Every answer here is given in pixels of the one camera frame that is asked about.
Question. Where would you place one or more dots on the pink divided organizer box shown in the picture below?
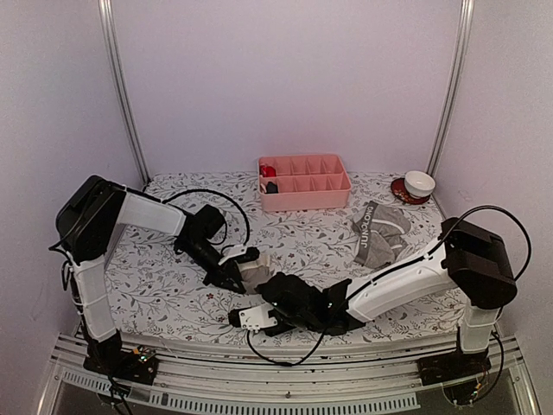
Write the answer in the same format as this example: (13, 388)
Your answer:
(305, 182)

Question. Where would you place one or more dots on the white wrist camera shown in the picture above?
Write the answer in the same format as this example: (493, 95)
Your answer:
(241, 254)
(253, 318)

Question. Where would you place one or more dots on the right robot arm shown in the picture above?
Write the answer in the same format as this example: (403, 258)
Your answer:
(463, 256)

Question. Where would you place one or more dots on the red rolled cloth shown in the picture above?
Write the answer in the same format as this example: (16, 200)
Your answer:
(267, 170)

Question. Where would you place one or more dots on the right aluminium frame post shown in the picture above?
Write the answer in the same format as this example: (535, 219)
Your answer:
(454, 81)

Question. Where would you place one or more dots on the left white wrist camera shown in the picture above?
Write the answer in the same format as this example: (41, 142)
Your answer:
(241, 254)

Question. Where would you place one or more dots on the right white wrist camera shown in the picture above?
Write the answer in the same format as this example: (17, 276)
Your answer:
(253, 318)

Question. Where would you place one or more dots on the grey boxer briefs lettered band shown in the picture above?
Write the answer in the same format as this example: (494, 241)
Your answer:
(380, 230)

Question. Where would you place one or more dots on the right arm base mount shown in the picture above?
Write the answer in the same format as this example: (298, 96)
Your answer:
(439, 368)

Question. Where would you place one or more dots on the grey underwear cream waistband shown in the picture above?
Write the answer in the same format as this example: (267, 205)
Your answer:
(255, 272)

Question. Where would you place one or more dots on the dark rolled cloth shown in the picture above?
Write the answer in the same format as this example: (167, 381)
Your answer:
(271, 188)

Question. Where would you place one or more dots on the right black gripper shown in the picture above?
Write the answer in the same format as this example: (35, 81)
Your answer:
(275, 331)

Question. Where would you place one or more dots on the floral table cloth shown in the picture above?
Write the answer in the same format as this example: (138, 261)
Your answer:
(156, 292)

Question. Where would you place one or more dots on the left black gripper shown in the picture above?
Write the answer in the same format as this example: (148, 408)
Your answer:
(220, 277)

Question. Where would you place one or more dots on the left aluminium frame post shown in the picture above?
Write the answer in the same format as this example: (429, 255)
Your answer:
(107, 22)

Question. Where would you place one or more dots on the red patterned saucer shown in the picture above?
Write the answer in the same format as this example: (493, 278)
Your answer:
(399, 190)

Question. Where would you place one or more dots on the white small bowl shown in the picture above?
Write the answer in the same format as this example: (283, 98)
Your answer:
(419, 184)

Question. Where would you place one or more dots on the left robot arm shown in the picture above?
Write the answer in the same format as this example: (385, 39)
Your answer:
(87, 224)

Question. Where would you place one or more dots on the aluminium frame post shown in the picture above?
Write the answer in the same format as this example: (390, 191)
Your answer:
(454, 81)
(107, 22)

